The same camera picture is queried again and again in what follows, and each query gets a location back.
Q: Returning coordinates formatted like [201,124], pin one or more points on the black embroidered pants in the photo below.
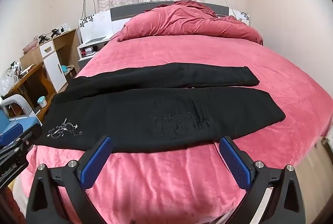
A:
[130,114]

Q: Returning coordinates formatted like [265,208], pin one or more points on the white floral headboard panel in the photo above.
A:
[91,23]
[243,15]

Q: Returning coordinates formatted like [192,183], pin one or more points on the teal lid jar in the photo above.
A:
[42,101]

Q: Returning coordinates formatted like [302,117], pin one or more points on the pink duvet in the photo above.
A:
[182,23]

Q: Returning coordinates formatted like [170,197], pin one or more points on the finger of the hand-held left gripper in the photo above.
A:
[10,134]

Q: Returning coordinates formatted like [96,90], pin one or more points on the wooden desk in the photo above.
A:
[28,78]

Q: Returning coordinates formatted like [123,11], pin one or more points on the black tool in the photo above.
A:
[56,32]
[43,38]

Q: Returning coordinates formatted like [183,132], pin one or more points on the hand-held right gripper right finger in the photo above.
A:
[235,164]

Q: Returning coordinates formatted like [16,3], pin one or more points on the grey headboard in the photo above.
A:
[122,12]

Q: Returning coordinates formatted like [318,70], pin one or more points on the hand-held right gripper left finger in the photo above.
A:
[95,164]

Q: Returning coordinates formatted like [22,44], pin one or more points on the wooden cabinet with white door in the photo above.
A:
[53,65]

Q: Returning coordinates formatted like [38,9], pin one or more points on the teal plastic item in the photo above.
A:
[66,69]

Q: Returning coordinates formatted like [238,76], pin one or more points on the clear plastic bag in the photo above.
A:
[7,81]

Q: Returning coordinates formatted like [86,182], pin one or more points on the bed with pink sheet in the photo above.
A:
[182,52]

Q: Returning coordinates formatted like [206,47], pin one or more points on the pink bag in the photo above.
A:
[30,47]

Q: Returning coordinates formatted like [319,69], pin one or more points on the white grey nightstand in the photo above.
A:
[88,53]

